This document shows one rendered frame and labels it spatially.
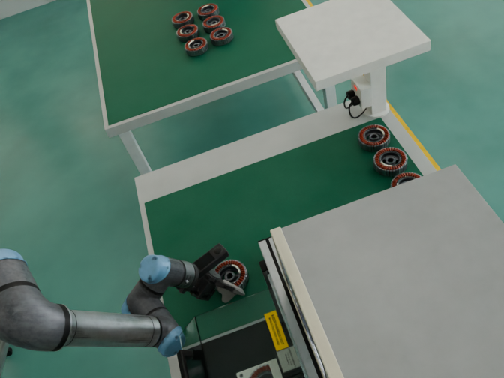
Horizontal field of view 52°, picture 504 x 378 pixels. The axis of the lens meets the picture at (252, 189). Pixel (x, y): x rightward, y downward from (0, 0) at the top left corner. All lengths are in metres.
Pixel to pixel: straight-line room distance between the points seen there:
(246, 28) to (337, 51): 1.11
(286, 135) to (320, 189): 0.31
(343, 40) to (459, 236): 0.83
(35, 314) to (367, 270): 0.64
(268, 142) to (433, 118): 1.35
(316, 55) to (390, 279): 0.84
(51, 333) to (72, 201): 2.19
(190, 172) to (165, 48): 0.89
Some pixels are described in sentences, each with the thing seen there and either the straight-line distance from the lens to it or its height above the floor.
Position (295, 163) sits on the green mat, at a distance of 1.90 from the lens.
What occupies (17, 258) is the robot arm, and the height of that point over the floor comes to 1.32.
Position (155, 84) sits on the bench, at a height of 0.75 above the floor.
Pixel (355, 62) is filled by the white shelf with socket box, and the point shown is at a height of 1.21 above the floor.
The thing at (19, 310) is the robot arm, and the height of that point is 1.33.
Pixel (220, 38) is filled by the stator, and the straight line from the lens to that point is 2.56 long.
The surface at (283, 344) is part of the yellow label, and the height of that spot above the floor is 1.07.
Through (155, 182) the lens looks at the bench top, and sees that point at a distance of 2.01.
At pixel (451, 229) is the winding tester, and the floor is 1.32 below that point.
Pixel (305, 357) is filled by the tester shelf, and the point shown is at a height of 1.11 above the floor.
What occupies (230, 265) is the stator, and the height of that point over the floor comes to 0.78.
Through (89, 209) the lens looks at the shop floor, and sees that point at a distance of 3.17.
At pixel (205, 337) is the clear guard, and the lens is 1.23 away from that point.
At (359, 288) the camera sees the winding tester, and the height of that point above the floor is 1.32.
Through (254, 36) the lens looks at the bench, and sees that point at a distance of 2.58.
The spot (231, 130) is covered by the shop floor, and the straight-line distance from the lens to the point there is 3.23.
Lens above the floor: 2.13
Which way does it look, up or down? 48 degrees down
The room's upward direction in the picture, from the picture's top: 18 degrees counter-clockwise
